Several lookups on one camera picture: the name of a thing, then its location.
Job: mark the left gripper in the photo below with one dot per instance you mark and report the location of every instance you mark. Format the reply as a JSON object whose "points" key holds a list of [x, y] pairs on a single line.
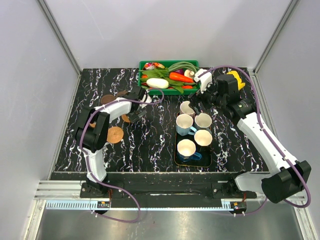
{"points": [[133, 117]]}

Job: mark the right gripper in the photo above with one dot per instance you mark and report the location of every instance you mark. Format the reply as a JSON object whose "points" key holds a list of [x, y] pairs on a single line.
{"points": [[194, 100]]}

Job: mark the light brown wooden coaster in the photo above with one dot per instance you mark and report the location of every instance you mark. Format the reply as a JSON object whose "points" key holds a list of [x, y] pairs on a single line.
{"points": [[92, 125], [125, 118]]}

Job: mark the grey blue cup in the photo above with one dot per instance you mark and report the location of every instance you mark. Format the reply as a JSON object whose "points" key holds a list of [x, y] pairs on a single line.
{"points": [[202, 121]]}

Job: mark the pink cup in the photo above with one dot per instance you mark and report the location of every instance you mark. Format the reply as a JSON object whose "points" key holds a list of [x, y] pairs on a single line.
{"points": [[184, 108]]}

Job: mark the dark walnut coaster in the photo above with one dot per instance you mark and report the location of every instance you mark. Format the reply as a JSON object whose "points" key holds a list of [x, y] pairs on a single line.
{"points": [[105, 99], [121, 94]]}

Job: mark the woven rattan coaster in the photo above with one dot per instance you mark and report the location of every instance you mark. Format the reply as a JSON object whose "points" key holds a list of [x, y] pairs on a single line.
{"points": [[114, 135]]}

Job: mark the white cup dark body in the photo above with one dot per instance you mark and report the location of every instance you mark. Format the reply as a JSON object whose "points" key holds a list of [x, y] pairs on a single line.
{"points": [[203, 139]]}

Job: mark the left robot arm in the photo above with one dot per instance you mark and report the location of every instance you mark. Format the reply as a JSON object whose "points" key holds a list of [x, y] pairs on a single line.
{"points": [[92, 140]]}

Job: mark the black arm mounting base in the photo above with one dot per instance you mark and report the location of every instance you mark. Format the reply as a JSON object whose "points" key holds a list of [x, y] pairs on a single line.
{"points": [[160, 190]]}

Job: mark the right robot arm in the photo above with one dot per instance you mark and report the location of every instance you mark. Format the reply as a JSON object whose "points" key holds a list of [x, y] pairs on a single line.
{"points": [[287, 176]]}

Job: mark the light blue cup left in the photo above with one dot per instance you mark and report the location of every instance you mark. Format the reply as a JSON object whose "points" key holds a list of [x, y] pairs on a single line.
{"points": [[184, 125]]}

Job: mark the dark blue cup front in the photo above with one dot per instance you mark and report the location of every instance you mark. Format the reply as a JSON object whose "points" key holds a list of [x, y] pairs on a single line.
{"points": [[186, 151]]}

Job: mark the green plastic vegetable tray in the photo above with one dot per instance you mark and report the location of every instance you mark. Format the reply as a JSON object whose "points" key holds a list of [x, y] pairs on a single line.
{"points": [[167, 64]]}

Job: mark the white mushroom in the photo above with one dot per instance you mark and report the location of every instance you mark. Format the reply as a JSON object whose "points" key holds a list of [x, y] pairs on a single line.
{"points": [[189, 73]]}

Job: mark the white radish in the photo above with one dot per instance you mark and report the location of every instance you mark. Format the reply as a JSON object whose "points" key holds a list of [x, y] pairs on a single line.
{"points": [[158, 83]]}

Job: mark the purple onion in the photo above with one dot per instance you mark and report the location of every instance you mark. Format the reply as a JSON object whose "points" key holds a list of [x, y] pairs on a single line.
{"points": [[180, 71]]}

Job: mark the orange carrot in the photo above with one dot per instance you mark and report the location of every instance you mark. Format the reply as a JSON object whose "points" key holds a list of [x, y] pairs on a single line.
{"points": [[180, 78]]}

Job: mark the green long beans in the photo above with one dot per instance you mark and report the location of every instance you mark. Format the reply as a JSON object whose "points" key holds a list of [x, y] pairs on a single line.
{"points": [[183, 65]]}

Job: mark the yellow napa cabbage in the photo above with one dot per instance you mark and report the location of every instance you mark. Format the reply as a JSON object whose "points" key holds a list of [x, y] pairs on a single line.
{"points": [[240, 82]]}

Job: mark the leafy green vegetable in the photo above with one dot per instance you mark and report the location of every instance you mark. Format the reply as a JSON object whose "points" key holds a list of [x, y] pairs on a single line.
{"points": [[175, 87]]}

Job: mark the colourful snack packet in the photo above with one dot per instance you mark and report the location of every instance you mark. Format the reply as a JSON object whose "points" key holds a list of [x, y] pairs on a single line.
{"points": [[153, 65]]}

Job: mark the black serving tray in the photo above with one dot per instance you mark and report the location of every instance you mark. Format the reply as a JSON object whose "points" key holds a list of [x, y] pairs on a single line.
{"points": [[206, 160]]}

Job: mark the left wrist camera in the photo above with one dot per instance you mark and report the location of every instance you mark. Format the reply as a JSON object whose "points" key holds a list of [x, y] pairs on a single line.
{"points": [[146, 100]]}

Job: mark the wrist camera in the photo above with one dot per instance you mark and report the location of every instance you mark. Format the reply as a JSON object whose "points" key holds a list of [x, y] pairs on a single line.
{"points": [[203, 78], [146, 100]]}

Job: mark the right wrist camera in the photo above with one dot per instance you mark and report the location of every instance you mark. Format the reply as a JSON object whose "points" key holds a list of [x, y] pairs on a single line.
{"points": [[203, 78]]}

